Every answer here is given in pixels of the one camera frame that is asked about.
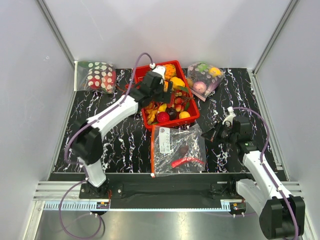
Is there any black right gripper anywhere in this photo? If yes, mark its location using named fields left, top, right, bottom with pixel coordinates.
left=201, top=120, right=237, bottom=145

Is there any dark brown fake fruit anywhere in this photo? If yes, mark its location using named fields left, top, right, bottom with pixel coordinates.
left=178, top=145, right=189, bottom=156

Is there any clear zip top bag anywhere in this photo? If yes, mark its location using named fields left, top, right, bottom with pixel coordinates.
left=150, top=124, right=207, bottom=178

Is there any red chili pepper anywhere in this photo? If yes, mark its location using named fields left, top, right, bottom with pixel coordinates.
left=171, top=157, right=204, bottom=169

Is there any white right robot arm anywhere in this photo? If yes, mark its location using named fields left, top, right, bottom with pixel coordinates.
left=202, top=116, right=306, bottom=240

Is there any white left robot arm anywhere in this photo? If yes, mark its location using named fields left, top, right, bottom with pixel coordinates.
left=69, top=65, right=172, bottom=198

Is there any spotted bag with red fruit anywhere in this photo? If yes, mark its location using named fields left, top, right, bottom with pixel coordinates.
left=73, top=60, right=117, bottom=94

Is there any spotted bag with vegetables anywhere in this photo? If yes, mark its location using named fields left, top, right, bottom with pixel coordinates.
left=186, top=61, right=225, bottom=102

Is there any yellow ginger root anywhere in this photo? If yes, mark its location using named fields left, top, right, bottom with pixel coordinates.
left=144, top=102, right=158, bottom=125

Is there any orange pineapple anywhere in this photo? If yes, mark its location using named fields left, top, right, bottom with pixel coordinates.
left=164, top=63, right=177, bottom=81

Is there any red wrinkled fruit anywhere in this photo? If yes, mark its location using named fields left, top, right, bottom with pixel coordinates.
left=156, top=111, right=170, bottom=123

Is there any lychee and longan bunch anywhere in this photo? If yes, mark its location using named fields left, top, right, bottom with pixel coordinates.
left=167, top=90, right=194, bottom=113

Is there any dark purple mangosteen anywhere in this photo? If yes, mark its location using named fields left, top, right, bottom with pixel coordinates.
left=166, top=108, right=178, bottom=121

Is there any red plastic bin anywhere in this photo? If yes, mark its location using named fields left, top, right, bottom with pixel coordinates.
left=134, top=60, right=200, bottom=131

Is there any yellow round fruit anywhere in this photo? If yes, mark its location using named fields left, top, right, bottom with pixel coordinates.
left=178, top=111, right=191, bottom=119

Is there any purple onion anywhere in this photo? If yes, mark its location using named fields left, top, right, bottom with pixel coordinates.
left=192, top=81, right=207, bottom=94

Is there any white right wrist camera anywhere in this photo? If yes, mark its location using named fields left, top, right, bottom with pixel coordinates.
left=222, top=106, right=236, bottom=127

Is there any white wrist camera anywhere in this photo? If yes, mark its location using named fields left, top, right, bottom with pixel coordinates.
left=222, top=106, right=236, bottom=127
left=152, top=65, right=166, bottom=84

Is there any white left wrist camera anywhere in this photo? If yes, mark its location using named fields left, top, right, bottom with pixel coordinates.
left=152, top=65, right=166, bottom=84

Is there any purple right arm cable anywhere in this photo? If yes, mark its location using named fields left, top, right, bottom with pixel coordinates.
left=202, top=106, right=301, bottom=240

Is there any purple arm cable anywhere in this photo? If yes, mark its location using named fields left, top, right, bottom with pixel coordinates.
left=58, top=52, right=156, bottom=238
left=202, top=106, right=301, bottom=240

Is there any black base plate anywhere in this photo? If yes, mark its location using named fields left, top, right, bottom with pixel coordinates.
left=80, top=173, right=253, bottom=199

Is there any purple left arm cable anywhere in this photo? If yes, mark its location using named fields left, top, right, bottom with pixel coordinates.
left=58, top=52, right=156, bottom=238

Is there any aluminium front rail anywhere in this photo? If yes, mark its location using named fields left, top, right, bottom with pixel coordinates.
left=32, top=181, right=305, bottom=213

